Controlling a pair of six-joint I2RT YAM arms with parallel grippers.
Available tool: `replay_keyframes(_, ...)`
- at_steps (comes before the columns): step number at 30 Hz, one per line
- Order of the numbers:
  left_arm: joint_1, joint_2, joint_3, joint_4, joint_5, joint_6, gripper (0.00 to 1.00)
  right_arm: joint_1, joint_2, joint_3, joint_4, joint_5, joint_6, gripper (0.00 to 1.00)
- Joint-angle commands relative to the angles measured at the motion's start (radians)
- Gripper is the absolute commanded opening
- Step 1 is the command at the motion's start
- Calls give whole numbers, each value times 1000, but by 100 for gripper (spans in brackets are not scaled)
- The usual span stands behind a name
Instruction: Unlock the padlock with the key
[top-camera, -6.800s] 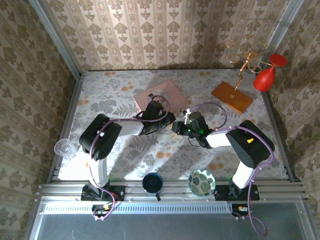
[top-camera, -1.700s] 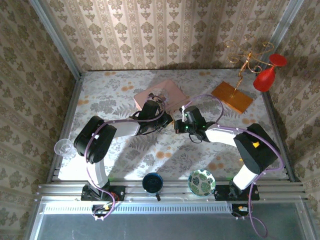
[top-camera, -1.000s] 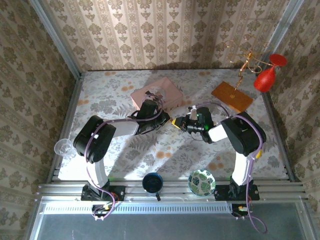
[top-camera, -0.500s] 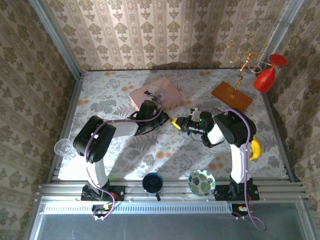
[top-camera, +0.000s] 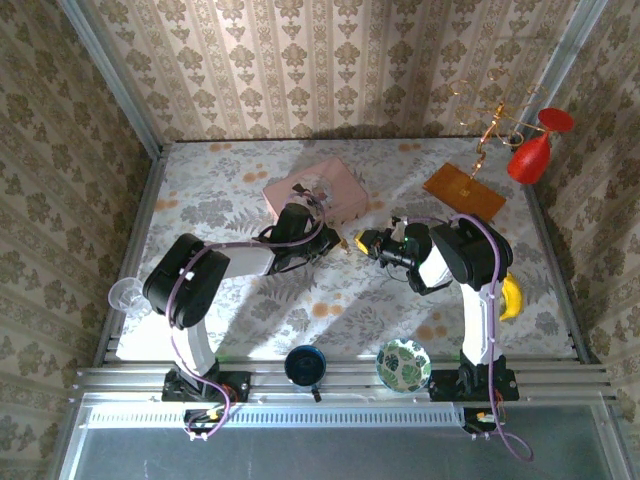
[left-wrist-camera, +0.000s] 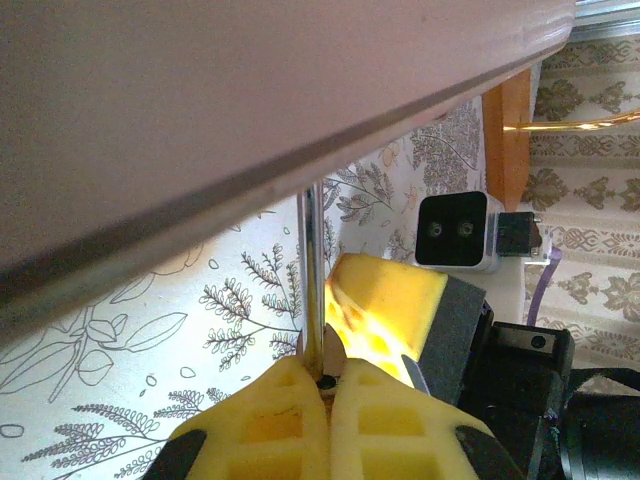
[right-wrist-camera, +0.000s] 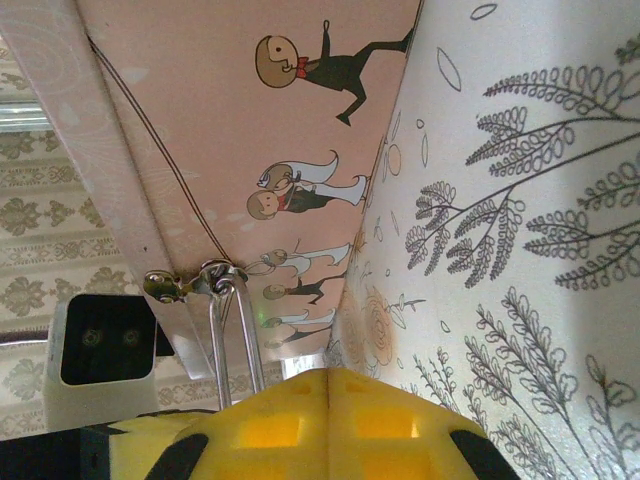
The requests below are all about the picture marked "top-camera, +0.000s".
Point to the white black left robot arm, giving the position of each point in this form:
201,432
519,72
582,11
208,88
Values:
185,285

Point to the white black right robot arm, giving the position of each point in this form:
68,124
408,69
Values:
475,250

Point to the pink rectangular box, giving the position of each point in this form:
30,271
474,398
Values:
345,185

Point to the green leaf pattern bowl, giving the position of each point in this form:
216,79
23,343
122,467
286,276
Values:
403,365

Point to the dark blue mug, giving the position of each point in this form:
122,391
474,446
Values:
305,367

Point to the yellow banana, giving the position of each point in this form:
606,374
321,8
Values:
512,297

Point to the red wine glass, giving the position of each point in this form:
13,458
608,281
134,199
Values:
530,157

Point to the clear plastic wine glass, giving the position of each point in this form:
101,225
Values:
127,295

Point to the aluminium cell frame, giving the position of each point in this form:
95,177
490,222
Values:
350,375

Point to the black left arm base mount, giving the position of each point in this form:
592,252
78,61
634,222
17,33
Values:
235,387

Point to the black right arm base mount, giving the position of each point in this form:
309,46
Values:
505,385

